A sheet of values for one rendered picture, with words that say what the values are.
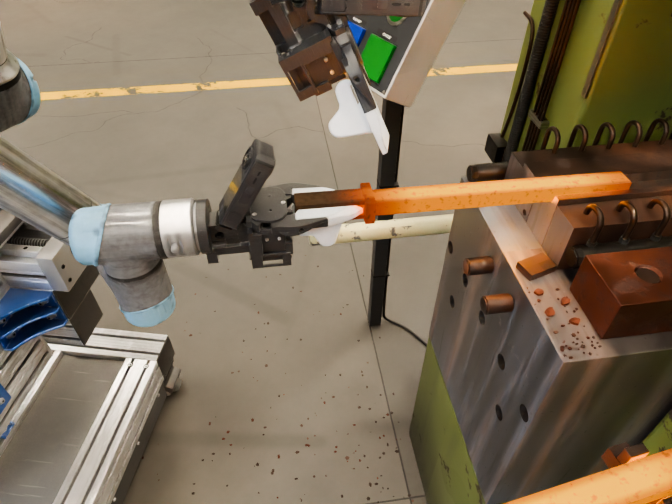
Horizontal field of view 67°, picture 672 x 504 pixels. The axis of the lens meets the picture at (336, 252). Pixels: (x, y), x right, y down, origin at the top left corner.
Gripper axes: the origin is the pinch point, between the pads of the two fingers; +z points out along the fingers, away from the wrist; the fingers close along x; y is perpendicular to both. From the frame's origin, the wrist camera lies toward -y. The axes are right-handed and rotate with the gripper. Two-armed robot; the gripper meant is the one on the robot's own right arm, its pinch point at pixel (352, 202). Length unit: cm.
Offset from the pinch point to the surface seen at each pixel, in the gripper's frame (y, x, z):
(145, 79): 100, -268, -84
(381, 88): 3.1, -38.7, 12.2
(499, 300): 12.1, 9.2, 19.7
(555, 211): 2.0, 3.0, 27.7
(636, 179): 1.1, -1.5, 41.9
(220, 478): 101, -11, -32
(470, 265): 12.3, 1.8, 18.1
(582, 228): 1.3, 7.6, 28.9
